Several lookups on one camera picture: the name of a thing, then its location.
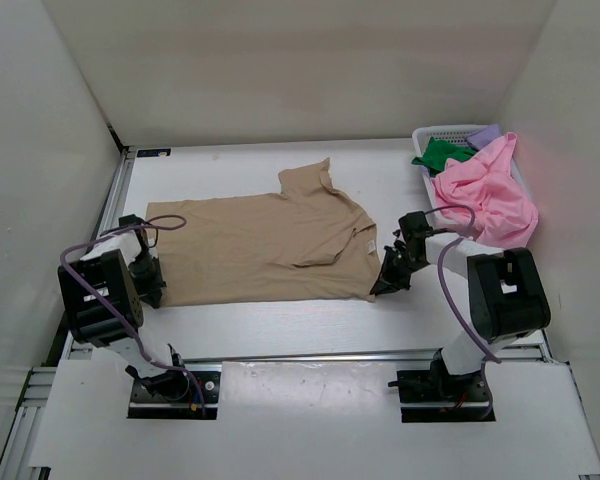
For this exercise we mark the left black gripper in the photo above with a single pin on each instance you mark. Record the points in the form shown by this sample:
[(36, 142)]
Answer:
[(151, 292)]

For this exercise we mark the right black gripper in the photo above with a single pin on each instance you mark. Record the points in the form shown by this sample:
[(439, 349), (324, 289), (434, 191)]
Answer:
[(387, 273)]

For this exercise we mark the beige t shirt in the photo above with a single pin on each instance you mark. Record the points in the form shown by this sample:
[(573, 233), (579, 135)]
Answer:
[(308, 241)]

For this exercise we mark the pink t shirt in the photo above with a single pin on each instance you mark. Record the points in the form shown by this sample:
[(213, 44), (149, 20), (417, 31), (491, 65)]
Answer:
[(483, 188)]

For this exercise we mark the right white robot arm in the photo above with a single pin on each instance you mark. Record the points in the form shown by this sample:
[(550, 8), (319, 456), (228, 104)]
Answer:
[(495, 294)]

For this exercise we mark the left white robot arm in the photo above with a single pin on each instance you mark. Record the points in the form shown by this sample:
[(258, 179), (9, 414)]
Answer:
[(105, 285)]

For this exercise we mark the green t shirt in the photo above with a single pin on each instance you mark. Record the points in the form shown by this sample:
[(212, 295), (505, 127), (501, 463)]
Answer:
[(438, 152)]

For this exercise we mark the white plastic basket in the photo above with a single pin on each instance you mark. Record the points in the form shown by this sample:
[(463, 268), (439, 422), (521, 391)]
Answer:
[(455, 134)]

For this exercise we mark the dark blue label sticker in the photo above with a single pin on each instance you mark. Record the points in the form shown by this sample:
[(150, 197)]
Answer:
[(153, 153)]

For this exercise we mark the white front cover board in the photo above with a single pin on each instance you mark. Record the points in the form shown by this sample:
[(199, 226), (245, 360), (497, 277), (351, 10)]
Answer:
[(292, 421)]

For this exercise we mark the lilac t shirt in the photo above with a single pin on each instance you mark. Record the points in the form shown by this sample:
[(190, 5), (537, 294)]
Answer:
[(482, 138)]

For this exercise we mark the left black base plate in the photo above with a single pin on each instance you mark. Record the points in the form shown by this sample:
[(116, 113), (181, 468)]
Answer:
[(174, 389)]

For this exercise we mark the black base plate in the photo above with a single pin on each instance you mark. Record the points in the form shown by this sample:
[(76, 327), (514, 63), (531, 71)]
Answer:
[(174, 389), (423, 387)]

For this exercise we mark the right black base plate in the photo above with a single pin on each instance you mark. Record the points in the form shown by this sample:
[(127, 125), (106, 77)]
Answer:
[(423, 387)]

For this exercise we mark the aluminium frame rail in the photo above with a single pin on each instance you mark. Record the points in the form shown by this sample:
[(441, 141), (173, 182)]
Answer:
[(30, 408)]

